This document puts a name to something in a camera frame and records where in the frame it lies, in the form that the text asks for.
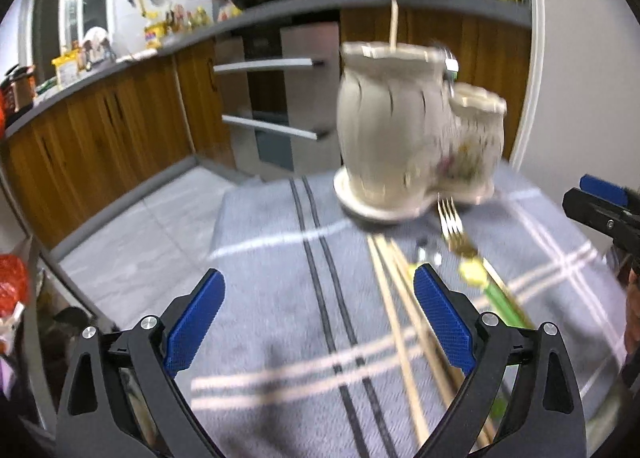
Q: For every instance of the white floral ceramic utensil holder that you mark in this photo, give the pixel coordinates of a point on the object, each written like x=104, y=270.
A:
x=390, y=137

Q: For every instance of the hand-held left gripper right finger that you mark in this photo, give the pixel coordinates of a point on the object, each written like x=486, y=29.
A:
x=445, y=323

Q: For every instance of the row of condiment bottles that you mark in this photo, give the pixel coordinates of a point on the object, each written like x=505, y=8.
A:
x=187, y=20

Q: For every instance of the wooden chopstick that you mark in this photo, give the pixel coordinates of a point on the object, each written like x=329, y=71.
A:
x=422, y=333
x=393, y=22
x=395, y=338

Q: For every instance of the long wooden kitchen cabinet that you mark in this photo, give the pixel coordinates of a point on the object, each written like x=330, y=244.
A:
x=100, y=137

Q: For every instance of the white crumpled bag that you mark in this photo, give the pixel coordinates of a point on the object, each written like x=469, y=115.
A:
x=98, y=43

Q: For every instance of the white panel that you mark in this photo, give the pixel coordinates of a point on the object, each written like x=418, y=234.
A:
x=532, y=37

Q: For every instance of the red plastic bag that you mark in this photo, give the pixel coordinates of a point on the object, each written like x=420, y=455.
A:
x=12, y=283

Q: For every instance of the yellow food packet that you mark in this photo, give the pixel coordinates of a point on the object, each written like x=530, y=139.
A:
x=66, y=68

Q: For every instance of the yellow labelled package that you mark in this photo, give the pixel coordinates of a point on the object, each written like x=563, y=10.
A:
x=156, y=36

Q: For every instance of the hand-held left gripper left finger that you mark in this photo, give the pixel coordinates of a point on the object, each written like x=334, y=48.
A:
x=195, y=323

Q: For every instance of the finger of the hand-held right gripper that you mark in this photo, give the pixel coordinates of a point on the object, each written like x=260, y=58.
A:
x=602, y=186
x=595, y=213

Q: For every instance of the person's right hand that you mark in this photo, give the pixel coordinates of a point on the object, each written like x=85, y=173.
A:
x=635, y=283

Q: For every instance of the gold fork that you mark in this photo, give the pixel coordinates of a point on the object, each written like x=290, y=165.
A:
x=450, y=223

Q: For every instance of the grey plaid tablecloth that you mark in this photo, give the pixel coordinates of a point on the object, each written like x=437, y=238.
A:
x=280, y=288

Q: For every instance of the steel built-in oven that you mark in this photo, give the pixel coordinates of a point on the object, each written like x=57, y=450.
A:
x=295, y=97

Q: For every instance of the grey kitchen countertop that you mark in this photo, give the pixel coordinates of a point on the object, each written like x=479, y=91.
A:
x=150, y=50

